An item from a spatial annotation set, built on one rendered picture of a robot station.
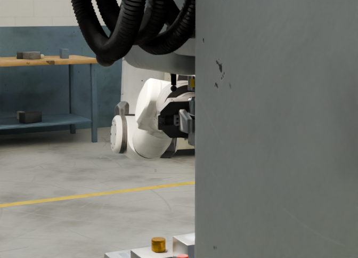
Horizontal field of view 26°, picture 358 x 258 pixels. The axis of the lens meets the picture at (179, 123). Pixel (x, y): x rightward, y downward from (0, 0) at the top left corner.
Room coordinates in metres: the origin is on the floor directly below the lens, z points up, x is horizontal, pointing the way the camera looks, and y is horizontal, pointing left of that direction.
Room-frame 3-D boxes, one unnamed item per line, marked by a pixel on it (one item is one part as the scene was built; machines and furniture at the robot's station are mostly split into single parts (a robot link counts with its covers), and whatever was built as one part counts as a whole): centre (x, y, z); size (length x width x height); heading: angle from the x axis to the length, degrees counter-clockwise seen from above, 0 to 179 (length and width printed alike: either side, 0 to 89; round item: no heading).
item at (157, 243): (1.16, 0.03, 1.04); 0.02 x 0.02 x 0.02
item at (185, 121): (1.12, -0.01, 1.23); 0.06 x 0.02 x 0.03; 10
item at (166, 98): (1.21, -0.02, 1.23); 0.13 x 0.12 x 0.10; 100
